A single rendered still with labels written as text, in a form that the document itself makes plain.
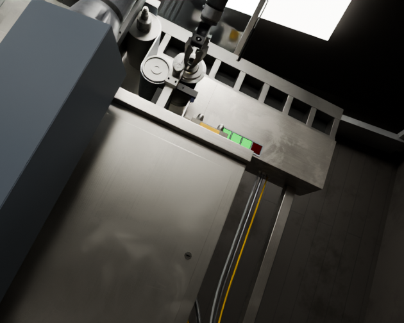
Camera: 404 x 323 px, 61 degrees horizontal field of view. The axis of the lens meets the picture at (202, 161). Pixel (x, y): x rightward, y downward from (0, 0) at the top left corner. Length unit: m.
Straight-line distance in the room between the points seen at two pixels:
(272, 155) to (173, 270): 1.00
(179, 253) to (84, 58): 0.59
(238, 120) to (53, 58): 1.19
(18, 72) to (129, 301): 0.64
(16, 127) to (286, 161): 1.40
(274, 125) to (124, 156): 1.05
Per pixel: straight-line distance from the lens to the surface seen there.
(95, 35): 0.84
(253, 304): 1.91
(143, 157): 1.05
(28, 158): 0.74
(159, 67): 1.48
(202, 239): 1.05
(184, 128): 1.07
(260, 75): 2.00
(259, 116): 1.88
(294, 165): 1.88
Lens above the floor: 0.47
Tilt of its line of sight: 18 degrees up
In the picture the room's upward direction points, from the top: 23 degrees clockwise
